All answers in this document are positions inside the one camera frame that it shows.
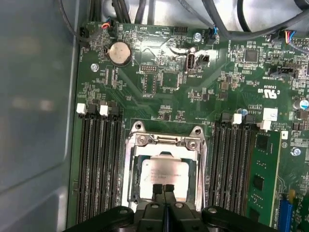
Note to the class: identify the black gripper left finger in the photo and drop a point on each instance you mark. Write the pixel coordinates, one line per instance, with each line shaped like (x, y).
(158, 193)

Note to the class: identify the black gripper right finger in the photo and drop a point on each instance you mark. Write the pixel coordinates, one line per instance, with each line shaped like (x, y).
(169, 193)

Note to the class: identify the silver CPU plate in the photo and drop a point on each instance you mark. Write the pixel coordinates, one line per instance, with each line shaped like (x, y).
(169, 169)

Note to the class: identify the metal socket cover frame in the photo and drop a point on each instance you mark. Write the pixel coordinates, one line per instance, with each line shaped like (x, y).
(144, 151)

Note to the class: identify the CPU socket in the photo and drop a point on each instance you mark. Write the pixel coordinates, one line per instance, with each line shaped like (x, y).
(135, 131)

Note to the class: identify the blue expansion slot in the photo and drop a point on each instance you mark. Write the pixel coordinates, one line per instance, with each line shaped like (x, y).
(285, 215)

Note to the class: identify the green RAM stick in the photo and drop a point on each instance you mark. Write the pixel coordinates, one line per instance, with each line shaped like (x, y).
(263, 164)

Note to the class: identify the green motherboard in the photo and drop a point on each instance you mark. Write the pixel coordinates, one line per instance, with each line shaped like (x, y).
(217, 84)

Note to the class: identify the internal USB port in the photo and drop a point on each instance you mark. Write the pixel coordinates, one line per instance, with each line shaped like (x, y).
(191, 63)

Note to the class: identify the black open PC case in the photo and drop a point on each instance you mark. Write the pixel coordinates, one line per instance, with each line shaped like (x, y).
(36, 120)

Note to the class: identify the round coin battery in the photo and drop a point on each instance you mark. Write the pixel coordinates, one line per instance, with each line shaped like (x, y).
(120, 53)

